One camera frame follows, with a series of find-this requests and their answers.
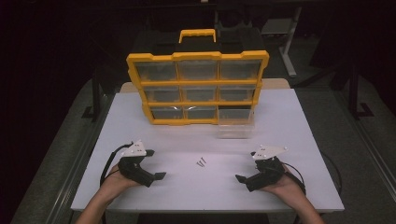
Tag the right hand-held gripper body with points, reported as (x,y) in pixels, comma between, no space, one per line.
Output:
(267,174)

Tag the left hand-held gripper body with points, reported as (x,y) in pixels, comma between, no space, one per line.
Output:
(134,169)

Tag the clear plastic drawer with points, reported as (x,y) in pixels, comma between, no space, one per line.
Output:
(235,129)

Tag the small metal screw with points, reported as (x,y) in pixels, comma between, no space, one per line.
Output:
(203,163)
(199,161)

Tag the person's left hand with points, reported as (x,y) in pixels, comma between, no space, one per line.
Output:
(116,183)

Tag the person's right hand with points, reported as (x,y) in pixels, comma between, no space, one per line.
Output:
(286,186)

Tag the black metal stand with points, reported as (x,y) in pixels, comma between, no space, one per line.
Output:
(96,99)
(355,93)

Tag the set of clear organizer drawers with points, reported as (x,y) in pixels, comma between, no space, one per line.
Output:
(155,71)

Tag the yellow black storage organizer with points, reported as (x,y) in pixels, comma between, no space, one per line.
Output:
(199,56)

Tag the white metal stand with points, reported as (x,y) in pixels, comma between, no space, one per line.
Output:
(289,46)

